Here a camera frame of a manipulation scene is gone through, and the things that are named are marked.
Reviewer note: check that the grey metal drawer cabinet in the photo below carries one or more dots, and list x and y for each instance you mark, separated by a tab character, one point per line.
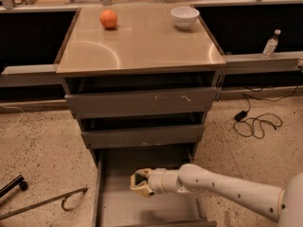
145	51

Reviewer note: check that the grey top drawer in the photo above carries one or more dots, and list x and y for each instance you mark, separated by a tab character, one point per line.
151	102

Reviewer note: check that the metal rod with hook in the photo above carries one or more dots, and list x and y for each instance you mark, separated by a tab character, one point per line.
62	198

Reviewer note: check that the grey middle drawer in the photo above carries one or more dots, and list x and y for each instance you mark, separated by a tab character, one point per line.
143	137

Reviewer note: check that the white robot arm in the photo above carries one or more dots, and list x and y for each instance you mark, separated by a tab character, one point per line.
281	205

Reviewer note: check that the green and yellow sponge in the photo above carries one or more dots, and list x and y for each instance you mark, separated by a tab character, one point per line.
139	179

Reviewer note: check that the clear plastic water bottle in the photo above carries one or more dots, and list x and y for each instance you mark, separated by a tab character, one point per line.
271	45

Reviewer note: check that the orange ball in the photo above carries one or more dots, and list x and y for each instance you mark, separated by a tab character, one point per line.
108	19

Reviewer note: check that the black chair leg with caster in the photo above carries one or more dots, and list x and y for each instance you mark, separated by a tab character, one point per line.
18	181

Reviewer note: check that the white bowl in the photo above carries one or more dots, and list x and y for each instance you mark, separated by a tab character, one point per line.
184	17

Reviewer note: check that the grey open bottom drawer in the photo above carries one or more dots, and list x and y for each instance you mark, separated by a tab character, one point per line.
118	206

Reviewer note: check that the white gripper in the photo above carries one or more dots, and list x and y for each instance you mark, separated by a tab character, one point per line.
156	181

